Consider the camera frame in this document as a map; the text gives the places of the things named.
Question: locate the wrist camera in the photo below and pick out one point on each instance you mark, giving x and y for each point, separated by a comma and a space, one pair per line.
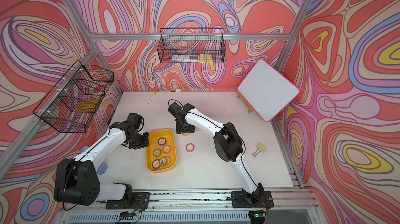
179, 112
136, 120

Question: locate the red tape roll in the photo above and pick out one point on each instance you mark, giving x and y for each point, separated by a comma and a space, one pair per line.
166, 149
189, 147

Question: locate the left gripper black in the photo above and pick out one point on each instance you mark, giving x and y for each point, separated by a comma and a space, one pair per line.
146, 142

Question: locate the yellow plastic storage box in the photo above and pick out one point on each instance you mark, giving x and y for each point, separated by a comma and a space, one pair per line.
153, 138

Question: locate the purple tape roll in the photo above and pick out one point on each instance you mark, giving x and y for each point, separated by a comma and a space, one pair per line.
162, 142
156, 164

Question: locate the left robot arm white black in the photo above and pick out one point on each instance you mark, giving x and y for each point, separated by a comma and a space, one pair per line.
77, 181

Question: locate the orange tape roll top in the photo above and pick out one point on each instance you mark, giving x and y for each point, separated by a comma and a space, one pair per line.
168, 160

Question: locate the yellow-green tape roll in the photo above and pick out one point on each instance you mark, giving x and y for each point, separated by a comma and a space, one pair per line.
157, 153
162, 161

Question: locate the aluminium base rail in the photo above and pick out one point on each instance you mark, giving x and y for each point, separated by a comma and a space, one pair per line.
280, 206

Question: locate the black wire basket back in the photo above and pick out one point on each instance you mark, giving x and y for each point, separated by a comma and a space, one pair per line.
184, 45

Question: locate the white board pink frame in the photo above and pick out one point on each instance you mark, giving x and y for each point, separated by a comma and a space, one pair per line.
267, 91

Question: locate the black wire basket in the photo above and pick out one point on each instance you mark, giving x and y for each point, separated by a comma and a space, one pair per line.
79, 82
184, 45

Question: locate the wooden easel stand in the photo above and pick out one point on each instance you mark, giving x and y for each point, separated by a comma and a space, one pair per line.
250, 109

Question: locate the yellow block in back basket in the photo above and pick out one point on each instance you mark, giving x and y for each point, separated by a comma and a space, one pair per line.
206, 58

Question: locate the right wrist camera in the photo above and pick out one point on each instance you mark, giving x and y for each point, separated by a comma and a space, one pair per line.
179, 112

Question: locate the white yellow marker pen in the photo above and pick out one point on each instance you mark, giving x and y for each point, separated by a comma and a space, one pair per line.
152, 97

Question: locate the yellow item in left basket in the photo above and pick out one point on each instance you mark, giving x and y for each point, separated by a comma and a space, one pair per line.
86, 106

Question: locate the blue cloth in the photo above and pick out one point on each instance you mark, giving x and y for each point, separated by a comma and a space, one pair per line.
102, 168

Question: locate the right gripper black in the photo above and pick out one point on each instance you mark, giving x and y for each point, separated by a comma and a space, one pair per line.
179, 130

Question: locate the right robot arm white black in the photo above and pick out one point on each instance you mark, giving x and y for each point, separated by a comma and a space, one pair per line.
230, 147

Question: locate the yellow binder clip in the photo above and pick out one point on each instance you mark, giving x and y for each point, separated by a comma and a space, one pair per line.
260, 149

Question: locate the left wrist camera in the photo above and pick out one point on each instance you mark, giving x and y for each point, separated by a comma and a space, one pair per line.
136, 120

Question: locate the black wire basket left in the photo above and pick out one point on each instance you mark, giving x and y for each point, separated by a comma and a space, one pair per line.
79, 82

